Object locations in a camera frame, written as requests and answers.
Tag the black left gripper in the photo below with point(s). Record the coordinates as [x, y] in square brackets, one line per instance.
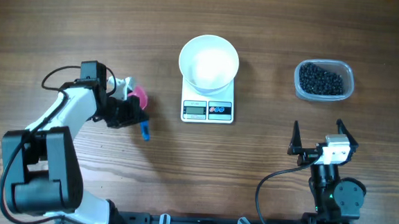
[133, 111]

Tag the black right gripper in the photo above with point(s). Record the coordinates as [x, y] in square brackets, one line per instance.
[307, 154]

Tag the pink scoop with blue handle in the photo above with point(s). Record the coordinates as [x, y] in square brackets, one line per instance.
[141, 94]

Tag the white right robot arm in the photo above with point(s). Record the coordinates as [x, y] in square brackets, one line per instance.
[337, 200]

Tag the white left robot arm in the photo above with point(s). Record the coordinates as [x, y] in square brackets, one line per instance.
[41, 179]

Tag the white digital kitchen scale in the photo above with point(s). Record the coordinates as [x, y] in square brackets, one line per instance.
[212, 107]

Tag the white bowl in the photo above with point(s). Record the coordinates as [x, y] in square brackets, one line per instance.
[208, 63]

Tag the clear plastic bean container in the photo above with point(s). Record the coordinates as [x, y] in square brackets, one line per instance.
[338, 67]

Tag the black beans in container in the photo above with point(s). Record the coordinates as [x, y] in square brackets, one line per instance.
[318, 81]

